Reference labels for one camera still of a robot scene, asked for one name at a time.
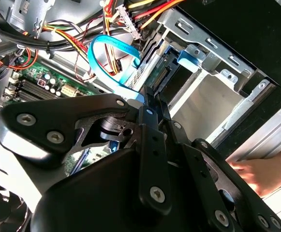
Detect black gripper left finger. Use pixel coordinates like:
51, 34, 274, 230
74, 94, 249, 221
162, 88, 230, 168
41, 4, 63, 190
0, 86, 173, 216

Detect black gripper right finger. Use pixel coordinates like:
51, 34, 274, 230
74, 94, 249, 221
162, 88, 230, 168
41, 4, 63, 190
157, 96, 281, 232

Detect orange red power wire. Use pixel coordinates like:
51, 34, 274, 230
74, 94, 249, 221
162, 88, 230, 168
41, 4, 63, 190
115, 0, 186, 41

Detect hard disk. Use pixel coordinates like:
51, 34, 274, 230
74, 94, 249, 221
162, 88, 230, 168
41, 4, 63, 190
124, 45, 203, 97

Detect blue data wire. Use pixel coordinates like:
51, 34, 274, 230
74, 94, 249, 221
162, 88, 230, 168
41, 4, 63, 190
87, 33, 145, 107

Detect person's bare hand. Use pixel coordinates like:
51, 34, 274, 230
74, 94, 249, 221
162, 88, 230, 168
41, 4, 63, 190
228, 142, 281, 198

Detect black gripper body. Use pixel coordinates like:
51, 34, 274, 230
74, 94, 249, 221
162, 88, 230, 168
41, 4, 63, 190
30, 147, 219, 232

